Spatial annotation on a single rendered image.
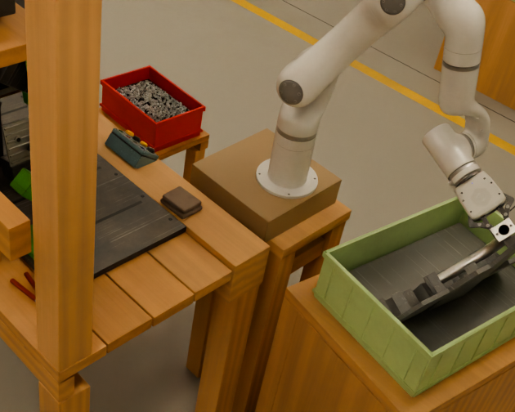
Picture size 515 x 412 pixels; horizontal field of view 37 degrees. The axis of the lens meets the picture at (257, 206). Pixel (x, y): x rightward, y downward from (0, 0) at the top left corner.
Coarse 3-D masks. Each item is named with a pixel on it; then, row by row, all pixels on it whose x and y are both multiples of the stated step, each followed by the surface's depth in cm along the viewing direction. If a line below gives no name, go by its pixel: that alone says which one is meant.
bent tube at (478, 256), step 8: (504, 224) 193; (512, 224) 192; (496, 232) 193; (504, 232) 202; (512, 232) 192; (496, 240) 203; (504, 240) 200; (488, 248) 205; (496, 248) 204; (472, 256) 207; (480, 256) 206; (488, 256) 206; (456, 264) 208; (464, 264) 207; (448, 272) 207; (456, 272) 207
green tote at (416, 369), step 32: (416, 224) 232; (448, 224) 245; (352, 256) 219; (512, 256) 235; (320, 288) 216; (352, 288) 204; (352, 320) 209; (384, 320) 198; (512, 320) 209; (384, 352) 201; (416, 352) 191; (448, 352) 193; (480, 352) 209; (416, 384) 195
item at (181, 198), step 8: (168, 192) 224; (176, 192) 224; (184, 192) 225; (160, 200) 224; (168, 200) 222; (176, 200) 221; (184, 200) 222; (192, 200) 223; (176, 208) 221; (184, 208) 219; (192, 208) 221; (200, 208) 223; (184, 216) 219
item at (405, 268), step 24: (432, 240) 239; (456, 240) 240; (480, 240) 242; (384, 264) 227; (408, 264) 228; (432, 264) 230; (384, 288) 219; (408, 288) 220; (480, 288) 225; (504, 288) 227; (432, 312) 214; (456, 312) 216; (480, 312) 217; (432, 336) 207; (456, 336) 209
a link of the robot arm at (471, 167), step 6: (474, 162) 199; (462, 168) 198; (468, 168) 197; (474, 168) 198; (480, 168) 199; (456, 174) 198; (462, 174) 198; (468, 174) 198; (450, 180) 201; (456, 180) 199; (462, 180) 199
